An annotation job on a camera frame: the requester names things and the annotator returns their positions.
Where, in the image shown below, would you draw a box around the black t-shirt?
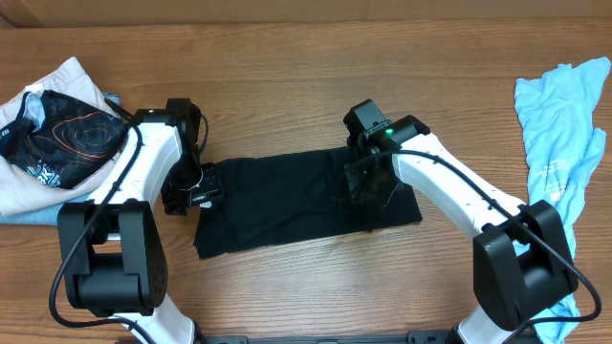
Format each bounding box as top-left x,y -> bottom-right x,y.
193,148 -> 423,259

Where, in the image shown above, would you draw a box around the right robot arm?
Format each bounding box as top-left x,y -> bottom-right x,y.
343,99 -> 579,343

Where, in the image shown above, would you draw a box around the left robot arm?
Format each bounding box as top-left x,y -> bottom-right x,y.
49,98 -> 224,343

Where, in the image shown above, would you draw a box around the black patterned folded shirt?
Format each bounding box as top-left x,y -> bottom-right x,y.
1,90 -> 127,189

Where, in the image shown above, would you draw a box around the blue denim jeans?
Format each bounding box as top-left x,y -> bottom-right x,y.
1,93 -> 120,226

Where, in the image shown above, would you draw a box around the beige folded garment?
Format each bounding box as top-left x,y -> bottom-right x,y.
1,56 -> 127,215

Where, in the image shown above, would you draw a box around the light blue t-shirt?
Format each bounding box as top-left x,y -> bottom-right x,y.
514,55 -> 612,344

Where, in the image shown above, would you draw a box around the right black cable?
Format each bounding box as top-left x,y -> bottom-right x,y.
334,148 -> 602,344

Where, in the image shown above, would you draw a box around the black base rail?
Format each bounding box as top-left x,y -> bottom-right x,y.
196,330 -> 463,344

